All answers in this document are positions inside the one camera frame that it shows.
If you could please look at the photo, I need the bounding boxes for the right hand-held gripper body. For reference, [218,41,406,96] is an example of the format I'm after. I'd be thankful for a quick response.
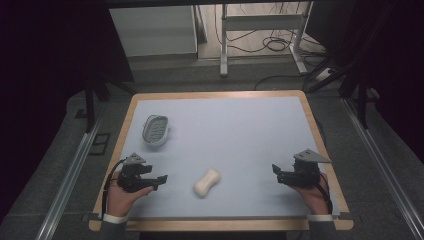
[282,148,333,189]

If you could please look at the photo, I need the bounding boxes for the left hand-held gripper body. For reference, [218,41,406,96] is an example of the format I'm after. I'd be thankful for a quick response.
[116,152,154,194]

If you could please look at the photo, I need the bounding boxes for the person's left hand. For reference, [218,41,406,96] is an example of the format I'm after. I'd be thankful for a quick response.
[106,179,155,218]

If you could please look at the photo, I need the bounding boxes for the person's right hand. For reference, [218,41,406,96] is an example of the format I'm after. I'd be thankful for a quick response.
[289,172,332,217]

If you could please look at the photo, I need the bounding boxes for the grey oval soap dish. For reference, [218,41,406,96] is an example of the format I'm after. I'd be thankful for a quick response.
[141,114,171,148]

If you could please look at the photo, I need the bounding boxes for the black floor plate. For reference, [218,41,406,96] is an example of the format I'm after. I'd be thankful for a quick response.
[88,132,111,156]

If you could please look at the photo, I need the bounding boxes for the cream soap bar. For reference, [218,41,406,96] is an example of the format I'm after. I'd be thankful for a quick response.
[192,168,222,199]

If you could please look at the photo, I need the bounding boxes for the pale blue table mat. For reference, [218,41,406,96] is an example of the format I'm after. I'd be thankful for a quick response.
[125,95,341,220]

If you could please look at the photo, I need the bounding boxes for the black metal stand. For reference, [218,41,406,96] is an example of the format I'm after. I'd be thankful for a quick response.
[82,74,138,134]
[304,54,373,130]

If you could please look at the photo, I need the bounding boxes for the white power strip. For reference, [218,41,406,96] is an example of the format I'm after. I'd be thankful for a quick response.
[314,67,335,83]

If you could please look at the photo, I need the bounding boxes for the white cabinet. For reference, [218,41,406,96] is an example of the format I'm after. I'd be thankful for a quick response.
[108,4,199,58]

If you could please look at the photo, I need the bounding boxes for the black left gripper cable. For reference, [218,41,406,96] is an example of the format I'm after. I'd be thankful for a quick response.
[100,158,128,216]

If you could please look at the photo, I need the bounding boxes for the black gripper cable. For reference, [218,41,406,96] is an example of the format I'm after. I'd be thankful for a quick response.
[100,158,128,216]
[315,172,335,215]

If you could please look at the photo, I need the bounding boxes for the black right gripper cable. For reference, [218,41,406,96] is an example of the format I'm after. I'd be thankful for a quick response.
[315,172,335,215]

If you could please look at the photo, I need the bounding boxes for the aluminium rail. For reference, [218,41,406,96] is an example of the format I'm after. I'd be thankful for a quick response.
[342,97,424,240]
[34,118,103,240]

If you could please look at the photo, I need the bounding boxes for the black floor cables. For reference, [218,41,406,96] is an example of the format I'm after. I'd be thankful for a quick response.
[213,2,329,92]

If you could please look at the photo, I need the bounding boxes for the white metal desk frame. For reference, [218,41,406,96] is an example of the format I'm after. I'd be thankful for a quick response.
[219,2,314,78]

